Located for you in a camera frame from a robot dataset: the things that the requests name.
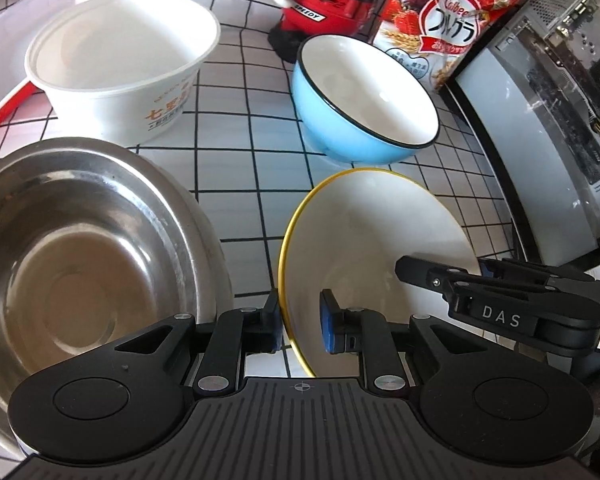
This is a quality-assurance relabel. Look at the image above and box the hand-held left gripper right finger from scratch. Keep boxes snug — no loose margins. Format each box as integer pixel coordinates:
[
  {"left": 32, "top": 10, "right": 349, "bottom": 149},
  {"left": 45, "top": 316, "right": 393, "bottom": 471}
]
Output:
[{"left": 319, "top": 289, "right": 462, "bottom": 397}]

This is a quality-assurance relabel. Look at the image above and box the white grid tablecloth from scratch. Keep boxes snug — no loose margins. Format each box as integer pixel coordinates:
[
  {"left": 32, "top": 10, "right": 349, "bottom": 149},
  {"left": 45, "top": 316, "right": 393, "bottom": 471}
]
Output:
[{"left": 0, "top": 0, "right": 531, "bottom": 480}]

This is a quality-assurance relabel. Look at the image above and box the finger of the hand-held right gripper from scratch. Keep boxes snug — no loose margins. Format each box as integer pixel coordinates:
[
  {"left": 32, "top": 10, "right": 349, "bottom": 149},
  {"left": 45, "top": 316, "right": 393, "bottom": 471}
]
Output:
[
  {"left": 479, "top": 257, "right": 596, "bottom": 289},
  {"left": 395, "top": 254, "right": 539, "bottom": 339}
]

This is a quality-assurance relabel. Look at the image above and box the red toy figurine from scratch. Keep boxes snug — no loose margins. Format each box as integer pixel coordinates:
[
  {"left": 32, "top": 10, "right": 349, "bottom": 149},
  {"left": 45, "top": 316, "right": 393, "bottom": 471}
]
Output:
[{"left": 268, "top": 0, "right": 406, "bottom": 65}]

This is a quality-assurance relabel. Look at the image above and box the white and red plastic tray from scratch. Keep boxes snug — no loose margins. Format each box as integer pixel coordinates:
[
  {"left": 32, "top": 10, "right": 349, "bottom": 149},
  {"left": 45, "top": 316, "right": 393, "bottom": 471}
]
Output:
[{"left": 0, "top": 0, "right": 100, "bottom": 132}]

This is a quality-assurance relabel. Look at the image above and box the yellow-rimmed white plate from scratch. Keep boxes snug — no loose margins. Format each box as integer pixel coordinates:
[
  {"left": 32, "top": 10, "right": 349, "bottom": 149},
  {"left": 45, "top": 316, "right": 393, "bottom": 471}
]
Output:
[{"left": 278, "top": 167, "right": 480, "bottom": 378}]

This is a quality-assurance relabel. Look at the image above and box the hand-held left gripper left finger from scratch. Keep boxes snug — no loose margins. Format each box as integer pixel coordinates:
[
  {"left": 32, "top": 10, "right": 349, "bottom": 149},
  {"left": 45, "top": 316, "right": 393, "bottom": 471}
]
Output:
[{"left": 114, "top": 287, "right": 284, "bottom": 402}]

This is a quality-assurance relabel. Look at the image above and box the computer case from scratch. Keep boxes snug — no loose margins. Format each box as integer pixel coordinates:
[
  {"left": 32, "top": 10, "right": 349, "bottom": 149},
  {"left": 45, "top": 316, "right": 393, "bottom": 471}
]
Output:
[{"left": 440, "top": 0, "right": 600, "bottom": 273}]

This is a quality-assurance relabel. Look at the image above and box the blue enamel bowl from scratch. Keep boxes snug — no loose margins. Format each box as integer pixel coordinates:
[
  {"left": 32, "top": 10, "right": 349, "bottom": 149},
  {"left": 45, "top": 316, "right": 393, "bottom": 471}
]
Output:
[{"left": 290, "top": 34, "right": 441, "bottom": 166}]

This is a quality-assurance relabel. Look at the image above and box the red cereal bag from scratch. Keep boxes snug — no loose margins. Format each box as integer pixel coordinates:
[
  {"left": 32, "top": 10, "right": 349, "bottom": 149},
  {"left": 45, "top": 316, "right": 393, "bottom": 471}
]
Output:
[{"left": 372, "top": 0, "right": 528, "bottom": 93}]

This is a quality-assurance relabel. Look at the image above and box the white paper bowl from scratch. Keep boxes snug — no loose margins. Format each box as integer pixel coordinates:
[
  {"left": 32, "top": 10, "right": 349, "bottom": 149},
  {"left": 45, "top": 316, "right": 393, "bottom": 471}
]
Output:
[{"left": 24, "top": 0, "right": 222, "bottom": 147}]

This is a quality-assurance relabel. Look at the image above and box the stainless steel bowl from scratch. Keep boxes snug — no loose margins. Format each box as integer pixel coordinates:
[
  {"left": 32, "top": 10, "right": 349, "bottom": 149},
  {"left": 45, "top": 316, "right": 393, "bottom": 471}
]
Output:
[{"left": 0, "top": 137, "right": 235, "bottom": 461}]

